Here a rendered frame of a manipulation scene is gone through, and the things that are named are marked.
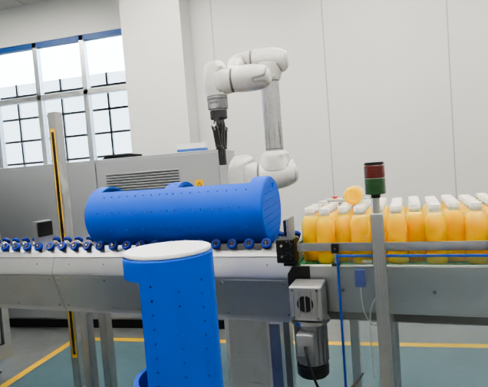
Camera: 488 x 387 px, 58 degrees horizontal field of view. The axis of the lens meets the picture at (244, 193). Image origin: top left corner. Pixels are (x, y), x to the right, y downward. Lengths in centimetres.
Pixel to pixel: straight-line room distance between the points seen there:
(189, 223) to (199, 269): 56
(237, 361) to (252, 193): 113
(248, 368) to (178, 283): 135
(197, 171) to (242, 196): 174
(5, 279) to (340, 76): 345
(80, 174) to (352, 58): 280
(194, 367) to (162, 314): 19
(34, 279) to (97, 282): 39
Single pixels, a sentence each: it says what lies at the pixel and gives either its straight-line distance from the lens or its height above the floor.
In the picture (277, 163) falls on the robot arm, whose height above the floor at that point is 129.
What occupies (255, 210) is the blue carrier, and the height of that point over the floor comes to 110.
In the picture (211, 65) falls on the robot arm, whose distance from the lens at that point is 195.
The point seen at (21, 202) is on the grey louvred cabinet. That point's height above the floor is 113.
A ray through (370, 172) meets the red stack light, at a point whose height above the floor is 123.
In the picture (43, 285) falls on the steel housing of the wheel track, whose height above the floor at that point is 77.
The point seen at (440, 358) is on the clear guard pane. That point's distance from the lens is 165.
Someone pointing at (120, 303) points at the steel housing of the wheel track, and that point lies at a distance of 222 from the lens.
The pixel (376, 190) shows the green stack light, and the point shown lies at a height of 117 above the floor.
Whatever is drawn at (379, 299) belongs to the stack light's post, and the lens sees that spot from 148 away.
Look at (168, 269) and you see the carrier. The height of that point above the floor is 100.
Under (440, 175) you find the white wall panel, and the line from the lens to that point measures 465.
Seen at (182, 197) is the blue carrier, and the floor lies 117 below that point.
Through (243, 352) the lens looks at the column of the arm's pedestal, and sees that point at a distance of 256.
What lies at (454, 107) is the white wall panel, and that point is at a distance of 470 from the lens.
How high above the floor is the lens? 126
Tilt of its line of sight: 3 degrees down
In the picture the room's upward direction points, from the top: 4 degrees counter-clockwise
